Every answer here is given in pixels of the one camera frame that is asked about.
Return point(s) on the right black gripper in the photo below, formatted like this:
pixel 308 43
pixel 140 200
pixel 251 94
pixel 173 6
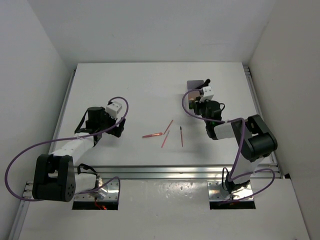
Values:
pixel 198 105

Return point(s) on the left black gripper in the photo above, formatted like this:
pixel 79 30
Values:
pixel 116 131

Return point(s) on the white organizer box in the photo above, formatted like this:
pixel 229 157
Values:
pixel 194 96

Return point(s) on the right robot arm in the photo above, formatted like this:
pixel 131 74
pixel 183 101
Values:
pixel 253 137

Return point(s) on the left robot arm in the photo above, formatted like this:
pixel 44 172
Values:
pixel 56 178

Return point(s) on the pink mascara wand brush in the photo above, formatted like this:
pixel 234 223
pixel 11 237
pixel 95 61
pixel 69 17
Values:
pixel 181 136

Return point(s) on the thin pink brush stick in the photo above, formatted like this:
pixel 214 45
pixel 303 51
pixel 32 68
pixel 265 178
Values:
pixel 168 126

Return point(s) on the pink lip pencil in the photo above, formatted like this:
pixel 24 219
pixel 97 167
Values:
pixel 152 135

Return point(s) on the long pink stick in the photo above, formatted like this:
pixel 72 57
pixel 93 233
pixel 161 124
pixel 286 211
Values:
pixel 165 139

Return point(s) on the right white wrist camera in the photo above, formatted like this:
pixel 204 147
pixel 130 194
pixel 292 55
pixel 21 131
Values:
pixel 206 94

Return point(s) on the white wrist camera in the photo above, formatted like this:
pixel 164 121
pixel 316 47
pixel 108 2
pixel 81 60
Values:
pixel 206 94
pixel 113 108

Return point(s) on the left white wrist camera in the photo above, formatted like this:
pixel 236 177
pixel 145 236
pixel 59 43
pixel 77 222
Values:
pixel 113 108

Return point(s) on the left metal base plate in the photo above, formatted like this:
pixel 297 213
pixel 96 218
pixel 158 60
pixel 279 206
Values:
pixel 103 190

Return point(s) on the metal base plate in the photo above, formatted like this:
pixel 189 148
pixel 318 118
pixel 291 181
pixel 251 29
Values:
pixel 103 190
pixel 216 193

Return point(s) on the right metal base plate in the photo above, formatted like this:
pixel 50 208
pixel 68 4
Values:
pixel 216 193

